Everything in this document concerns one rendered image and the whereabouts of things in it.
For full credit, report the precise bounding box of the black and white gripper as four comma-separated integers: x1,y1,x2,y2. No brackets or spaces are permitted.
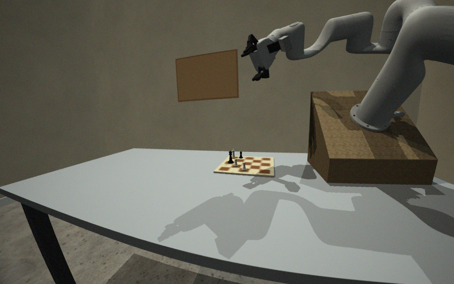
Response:
241,34,277,81

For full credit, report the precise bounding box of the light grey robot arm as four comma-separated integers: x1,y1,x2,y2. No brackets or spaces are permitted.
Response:
267,0,454,132

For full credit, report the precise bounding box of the wooden chessboard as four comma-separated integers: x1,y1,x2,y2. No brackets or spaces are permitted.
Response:
213,156,274,177

